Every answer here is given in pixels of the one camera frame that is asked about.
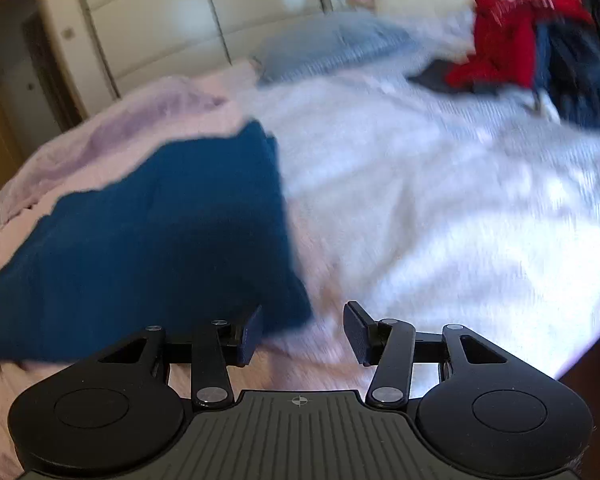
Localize bed with striped cover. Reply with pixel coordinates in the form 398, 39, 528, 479
0, 5, 600, 480

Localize blue turtleneck sweater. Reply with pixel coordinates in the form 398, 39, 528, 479
0, 120, 316, 367

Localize wooden room door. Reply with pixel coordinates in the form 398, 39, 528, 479
0, 0, 88, 166

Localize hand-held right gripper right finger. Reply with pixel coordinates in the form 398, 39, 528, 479
343, 301, 512, 407

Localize red knit garment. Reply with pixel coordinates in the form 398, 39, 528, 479
444, 0, 597, 92

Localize lilac plush pillow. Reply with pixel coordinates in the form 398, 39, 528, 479
7, 75, 253, 223

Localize cream sliding door wardrobe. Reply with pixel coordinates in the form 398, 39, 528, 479
34, 0, 381, 103

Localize blue jeans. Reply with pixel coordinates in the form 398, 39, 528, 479
534, 20, 600, 138

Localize grey pillow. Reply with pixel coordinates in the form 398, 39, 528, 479
251, 12, 422, 87

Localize dark grey garment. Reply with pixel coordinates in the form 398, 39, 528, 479
405, 57, 507, 97

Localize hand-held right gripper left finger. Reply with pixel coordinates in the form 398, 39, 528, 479
99, 305, 264, 409

